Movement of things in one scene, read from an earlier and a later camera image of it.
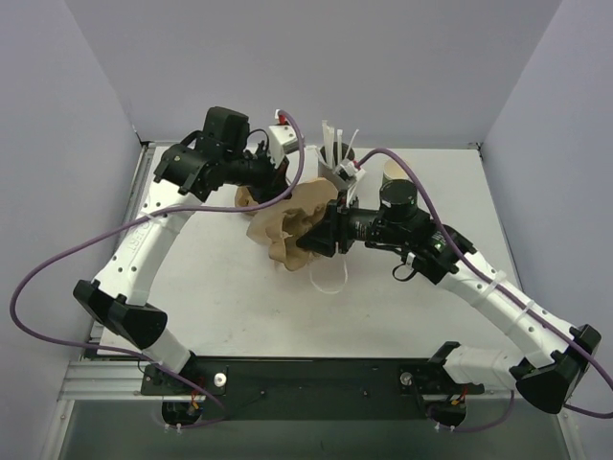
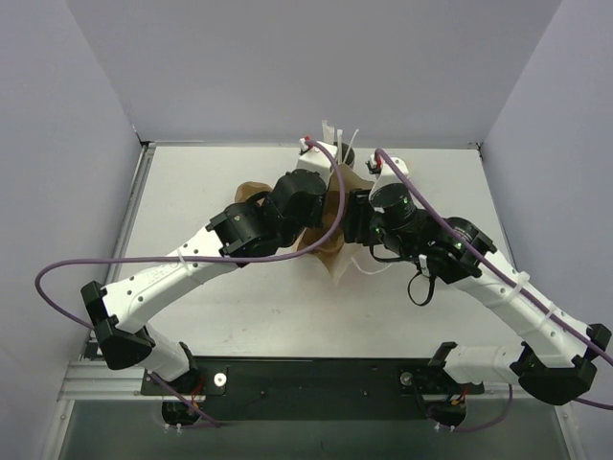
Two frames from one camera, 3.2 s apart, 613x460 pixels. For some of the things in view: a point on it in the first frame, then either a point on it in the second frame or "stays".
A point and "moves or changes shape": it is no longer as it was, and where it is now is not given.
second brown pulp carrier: x=243 y=197 stays
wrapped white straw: x=328 y=133 stays
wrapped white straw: x=340 y=135 stays
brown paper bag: x=279 y=226 moves or changes shape
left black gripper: x=267 y=187 to x=346 y=154
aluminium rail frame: x=102 y=379 stays
